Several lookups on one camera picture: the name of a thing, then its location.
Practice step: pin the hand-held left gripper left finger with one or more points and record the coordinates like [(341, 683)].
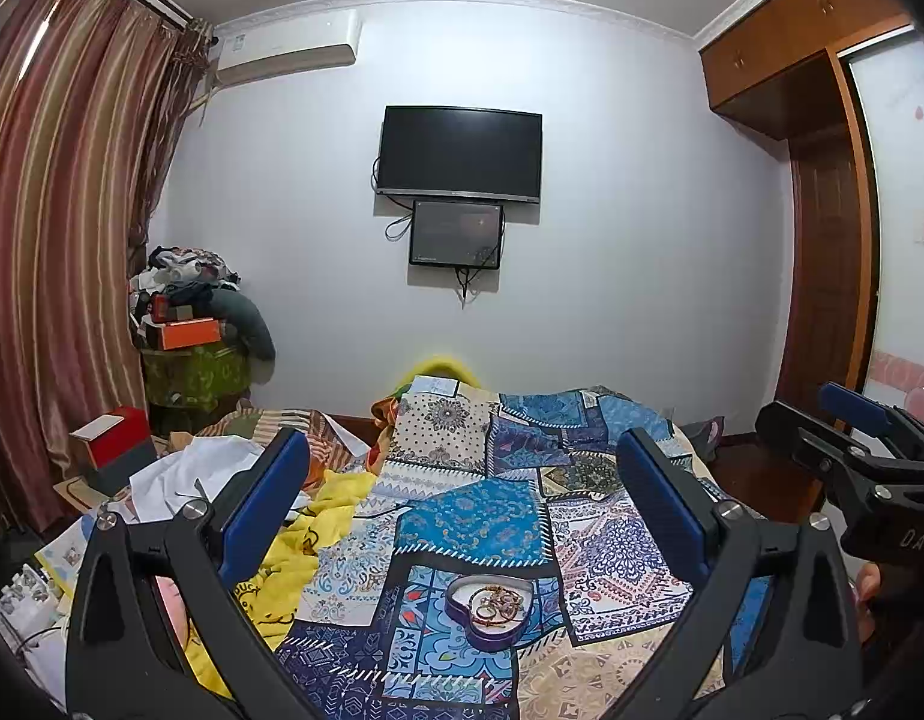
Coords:
[(263, 510)]

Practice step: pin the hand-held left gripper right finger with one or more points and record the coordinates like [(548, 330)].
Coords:
[(664, 510)]

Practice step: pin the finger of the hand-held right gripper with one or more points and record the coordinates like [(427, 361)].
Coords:
[(807, 435), (852, 405)]

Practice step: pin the purple heart-shaped jewelry box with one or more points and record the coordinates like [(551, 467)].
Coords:
[(492, 637)]

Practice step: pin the person's right hand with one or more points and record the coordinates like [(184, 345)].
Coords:
[(868, 585)]

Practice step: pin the yellow duck-print garment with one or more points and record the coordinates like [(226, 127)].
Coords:
[(342, 495)]

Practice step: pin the dark grey cloth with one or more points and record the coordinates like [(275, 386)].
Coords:
[(702, 436)]

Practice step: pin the white cloth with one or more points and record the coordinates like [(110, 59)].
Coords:
[(177, 480)]

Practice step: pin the orange striped quilt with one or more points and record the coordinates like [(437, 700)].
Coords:
[(327, 435)]

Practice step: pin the pink cloth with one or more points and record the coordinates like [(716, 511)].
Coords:
[(169, 607)]

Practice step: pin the green patterned bag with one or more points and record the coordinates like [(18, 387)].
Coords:
[(196, 379)]

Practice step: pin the red box with white lid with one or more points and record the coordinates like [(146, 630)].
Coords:
[(121, 442)]

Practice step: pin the orange box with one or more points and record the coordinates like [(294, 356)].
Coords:
[(192, 334)]

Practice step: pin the grey-green garment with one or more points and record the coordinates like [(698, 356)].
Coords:
[(244, 319)]

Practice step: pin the blue patchwork blanket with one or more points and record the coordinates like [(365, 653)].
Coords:
[(469, 525)]

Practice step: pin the illustrated booklet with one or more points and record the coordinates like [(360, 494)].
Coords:
[(64, 551)]

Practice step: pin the white patterned wardrobe door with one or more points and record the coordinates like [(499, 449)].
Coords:
[(904, 202)]

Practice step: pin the white paper card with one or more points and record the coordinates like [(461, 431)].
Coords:
[(434, 387)]

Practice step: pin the yellow pillow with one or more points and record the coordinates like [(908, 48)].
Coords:
[(439, 364)]

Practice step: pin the pile of clothes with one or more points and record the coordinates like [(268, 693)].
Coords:
[(181, 270)]

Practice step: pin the striped brown curtain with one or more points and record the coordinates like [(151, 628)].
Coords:
[(57, 240)]

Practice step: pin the wooden overhead cabinet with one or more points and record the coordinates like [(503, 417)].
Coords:
[(792, 37)]

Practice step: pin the white air conditioner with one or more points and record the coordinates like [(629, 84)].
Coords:
[(282, 45)]

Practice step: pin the small wall monitor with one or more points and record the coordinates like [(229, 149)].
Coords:
[(456, 232)]

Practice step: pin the black wall television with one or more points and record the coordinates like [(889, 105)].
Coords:
[(459, 154)]

